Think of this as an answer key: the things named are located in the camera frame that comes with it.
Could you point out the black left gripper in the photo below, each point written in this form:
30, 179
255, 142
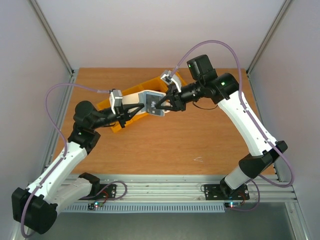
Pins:
121, 114

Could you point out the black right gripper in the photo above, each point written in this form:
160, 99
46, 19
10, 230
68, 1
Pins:
177, 99

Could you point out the black VIP card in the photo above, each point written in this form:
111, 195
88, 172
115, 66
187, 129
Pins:
151, 101

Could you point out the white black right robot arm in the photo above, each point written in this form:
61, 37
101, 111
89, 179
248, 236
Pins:
224, 91

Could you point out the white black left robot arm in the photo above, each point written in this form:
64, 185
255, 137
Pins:
38, 206

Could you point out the yellow plastic bin row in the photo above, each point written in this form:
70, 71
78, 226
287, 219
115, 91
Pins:
155, 84

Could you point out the left small circuit board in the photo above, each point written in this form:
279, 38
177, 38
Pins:
94, 206

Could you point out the small circuit board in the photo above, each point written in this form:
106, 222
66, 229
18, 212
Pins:
233, 205
94, 206

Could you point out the right small circuit board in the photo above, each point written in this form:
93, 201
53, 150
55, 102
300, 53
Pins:
233, 205

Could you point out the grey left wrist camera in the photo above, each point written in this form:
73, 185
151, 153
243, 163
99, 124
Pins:
115, 99

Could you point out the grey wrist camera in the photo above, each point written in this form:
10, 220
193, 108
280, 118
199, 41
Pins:
115, 99
168, 80

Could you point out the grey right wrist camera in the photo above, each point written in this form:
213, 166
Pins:
168, 80

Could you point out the left rear aluminium frame post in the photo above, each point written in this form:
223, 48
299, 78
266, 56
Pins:
51, 35

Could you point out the aluminium frame post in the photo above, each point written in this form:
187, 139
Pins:
285, 6
51, 35

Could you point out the left side aluminium rail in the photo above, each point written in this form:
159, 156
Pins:
56, 118

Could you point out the aluminium rail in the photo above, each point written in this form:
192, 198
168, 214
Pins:
56, 118
267, 99
159, 188

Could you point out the aluminium front rail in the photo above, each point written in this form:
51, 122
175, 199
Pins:
159, 188

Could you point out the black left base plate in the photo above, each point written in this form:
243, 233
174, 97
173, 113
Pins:
105, 192

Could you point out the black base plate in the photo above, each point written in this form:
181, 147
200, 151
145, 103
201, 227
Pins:
212, 192
105, 192

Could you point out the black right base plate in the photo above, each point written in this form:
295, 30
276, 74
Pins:
212, 192

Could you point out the grey slotted cable duct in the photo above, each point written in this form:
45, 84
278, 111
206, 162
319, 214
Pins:
148, 207

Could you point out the right side aluminium rail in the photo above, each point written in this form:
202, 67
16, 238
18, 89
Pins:
267, 99

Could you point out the right rear aluminium frame post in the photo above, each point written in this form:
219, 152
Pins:
285, 6

